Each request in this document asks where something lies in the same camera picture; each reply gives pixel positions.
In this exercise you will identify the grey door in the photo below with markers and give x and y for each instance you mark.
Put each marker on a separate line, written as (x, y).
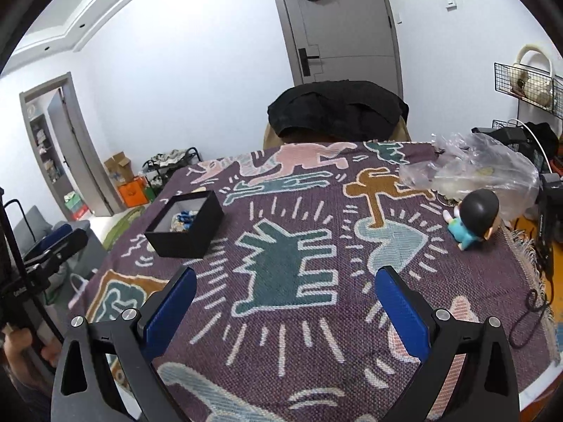
(355, 40)

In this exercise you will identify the person's left hand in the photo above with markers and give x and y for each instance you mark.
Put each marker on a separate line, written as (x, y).
(17, 350)

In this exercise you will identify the orange paper bag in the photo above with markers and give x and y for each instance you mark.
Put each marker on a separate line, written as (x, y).
(133, 193)

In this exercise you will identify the blue cord jewelry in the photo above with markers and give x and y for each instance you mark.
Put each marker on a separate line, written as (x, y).
(183, 220)

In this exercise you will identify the black equipment stand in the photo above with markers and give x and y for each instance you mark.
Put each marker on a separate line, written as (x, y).
(549, 229)

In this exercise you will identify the cardboard box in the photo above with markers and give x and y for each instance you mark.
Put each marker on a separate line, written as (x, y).
(119, 168)

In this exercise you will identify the black shoe rack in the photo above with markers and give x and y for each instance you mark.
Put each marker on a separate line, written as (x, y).
(160, 168)

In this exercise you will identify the black-haired cartoon figurine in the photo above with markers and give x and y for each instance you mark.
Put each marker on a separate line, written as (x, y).
(474, 219)

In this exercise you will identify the white fluffy handbag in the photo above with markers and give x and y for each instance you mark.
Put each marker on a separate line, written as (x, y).
(535, 86)

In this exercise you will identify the clear plastic bag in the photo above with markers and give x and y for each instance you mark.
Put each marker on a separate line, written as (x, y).
(463, 163)

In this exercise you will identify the white light switch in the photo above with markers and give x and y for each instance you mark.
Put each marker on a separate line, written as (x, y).
(450, 4)

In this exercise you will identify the black door handle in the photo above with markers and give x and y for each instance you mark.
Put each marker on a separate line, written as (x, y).
(304, 61)

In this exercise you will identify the wire wall basket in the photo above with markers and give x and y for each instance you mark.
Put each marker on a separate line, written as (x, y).
(502, 84)

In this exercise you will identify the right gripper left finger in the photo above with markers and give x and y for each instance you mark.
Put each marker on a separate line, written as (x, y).
(84, 388)

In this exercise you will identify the patterned woven blanket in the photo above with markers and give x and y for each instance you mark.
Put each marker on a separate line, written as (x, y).
(285, 324)

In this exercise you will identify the black jewelry box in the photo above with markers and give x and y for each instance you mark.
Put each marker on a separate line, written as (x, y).
(195, 242)

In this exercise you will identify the green floor mat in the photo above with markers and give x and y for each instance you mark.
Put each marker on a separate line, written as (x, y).
(121, 226)

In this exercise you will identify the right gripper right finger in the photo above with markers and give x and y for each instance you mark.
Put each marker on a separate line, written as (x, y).
(486, 388)

